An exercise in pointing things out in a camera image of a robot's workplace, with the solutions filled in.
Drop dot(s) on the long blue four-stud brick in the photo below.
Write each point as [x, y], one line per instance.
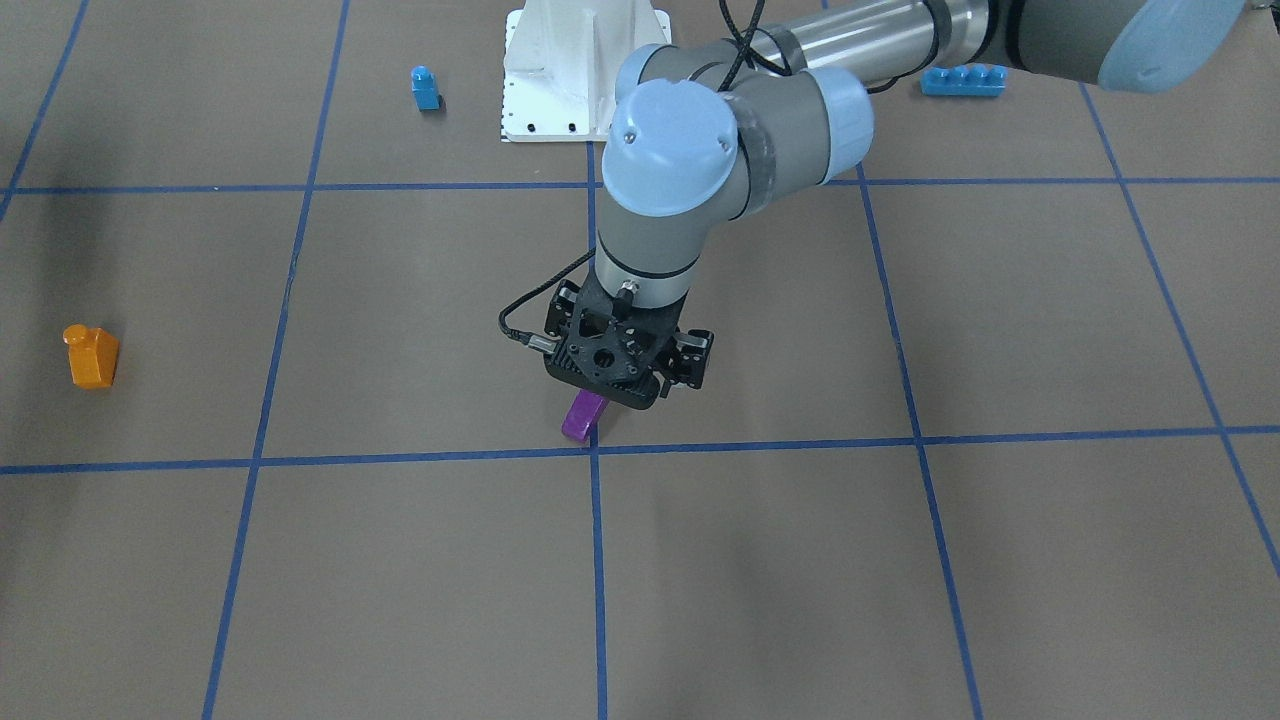
[970, 80]

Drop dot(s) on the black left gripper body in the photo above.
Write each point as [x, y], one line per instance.
[692, 358]

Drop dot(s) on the purple trapezoid block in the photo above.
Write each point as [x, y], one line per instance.
[583, 415]

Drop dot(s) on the small blue block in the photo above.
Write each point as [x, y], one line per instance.
[424, 89]

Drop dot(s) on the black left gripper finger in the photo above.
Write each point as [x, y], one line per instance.
[686, 357]
[561, 310]

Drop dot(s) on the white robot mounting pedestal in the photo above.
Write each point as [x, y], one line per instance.
[561, 59]

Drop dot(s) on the orange trapezoid block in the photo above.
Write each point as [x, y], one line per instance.
[92, 356]

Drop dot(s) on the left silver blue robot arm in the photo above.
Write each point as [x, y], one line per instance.
[702, 136]

